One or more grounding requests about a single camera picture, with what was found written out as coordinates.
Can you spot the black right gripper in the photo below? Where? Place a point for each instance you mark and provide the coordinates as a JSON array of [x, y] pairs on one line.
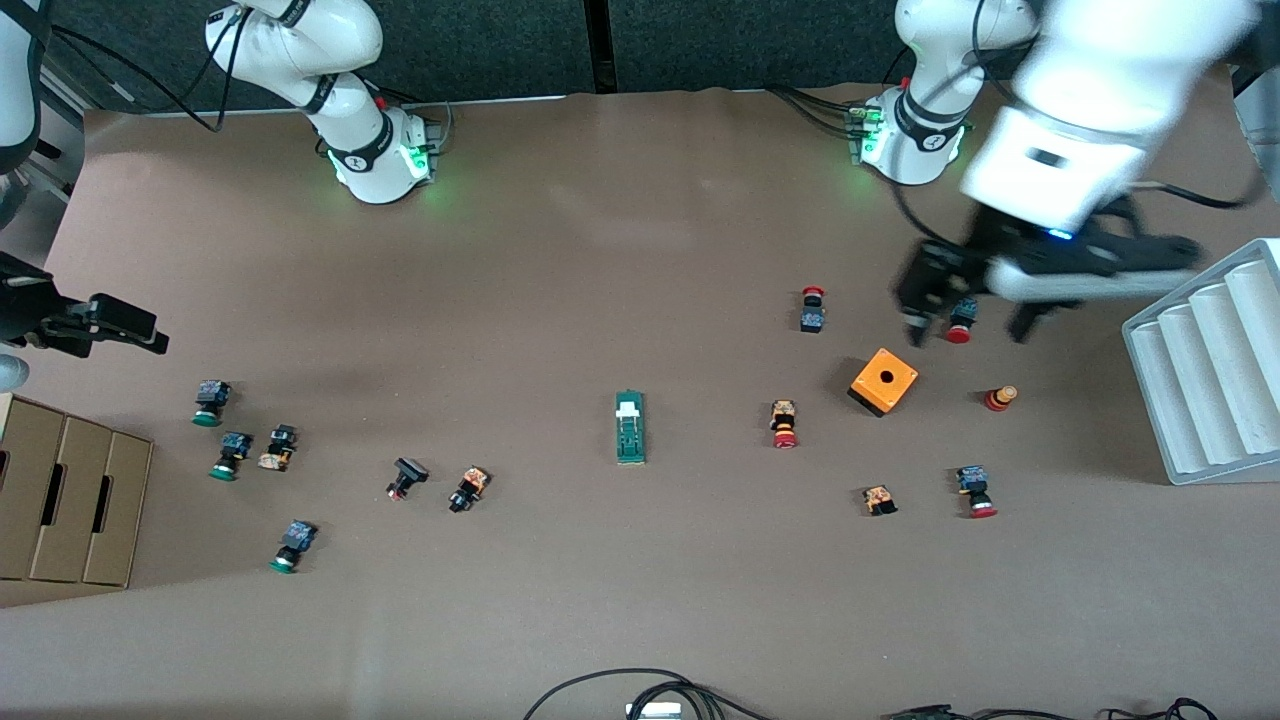
[[28, 309]]

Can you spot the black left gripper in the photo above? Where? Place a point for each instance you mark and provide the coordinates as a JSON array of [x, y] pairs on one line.
[[968, 262]]

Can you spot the green load switch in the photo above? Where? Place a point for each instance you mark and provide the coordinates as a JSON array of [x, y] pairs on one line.
[[630, 430]]

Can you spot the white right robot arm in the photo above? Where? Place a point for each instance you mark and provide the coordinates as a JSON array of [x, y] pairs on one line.
[[350, 140]]

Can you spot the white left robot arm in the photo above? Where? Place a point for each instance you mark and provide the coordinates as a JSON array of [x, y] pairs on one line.
[[1080, 90]]

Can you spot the red mushroom button blue block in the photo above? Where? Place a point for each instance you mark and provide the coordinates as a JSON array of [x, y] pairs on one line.
[[960, 328], [972, 480]]

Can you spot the red and yellow knob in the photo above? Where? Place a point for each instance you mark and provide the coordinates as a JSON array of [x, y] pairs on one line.
[[1000, 399]]

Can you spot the red button on black block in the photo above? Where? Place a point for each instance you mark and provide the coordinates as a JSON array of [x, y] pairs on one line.
[[812, 318]]

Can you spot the orange contact block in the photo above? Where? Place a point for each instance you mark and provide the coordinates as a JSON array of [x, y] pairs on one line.
[[879, 498]]

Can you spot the red button orange block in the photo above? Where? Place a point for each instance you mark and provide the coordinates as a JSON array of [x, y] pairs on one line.
[[784, 415]]

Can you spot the white ridged tray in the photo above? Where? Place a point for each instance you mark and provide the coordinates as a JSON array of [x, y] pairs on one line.
[[1210, 380]]

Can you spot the black square push button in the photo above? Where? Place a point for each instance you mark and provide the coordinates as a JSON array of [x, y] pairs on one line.
[[410, 470]]

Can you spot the white plug connector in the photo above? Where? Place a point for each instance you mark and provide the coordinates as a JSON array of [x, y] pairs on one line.
[[653, 711]]

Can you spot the green push button switch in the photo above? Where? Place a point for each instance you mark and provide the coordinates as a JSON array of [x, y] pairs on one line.
[[210, 395], [297, 538], [235, 445]]

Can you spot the orange button enclosure box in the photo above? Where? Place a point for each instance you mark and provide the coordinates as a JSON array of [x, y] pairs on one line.
[[872, 388]]

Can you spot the grey metal frame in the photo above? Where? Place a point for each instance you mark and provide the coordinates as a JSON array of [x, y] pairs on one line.
[[55, 130], [1262, 110]]

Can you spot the black switch with yellow block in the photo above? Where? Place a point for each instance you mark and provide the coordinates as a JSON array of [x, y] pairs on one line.
[[280, 445]]

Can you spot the black switch with orange block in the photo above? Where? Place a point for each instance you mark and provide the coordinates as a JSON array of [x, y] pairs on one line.
[[470, 485]]

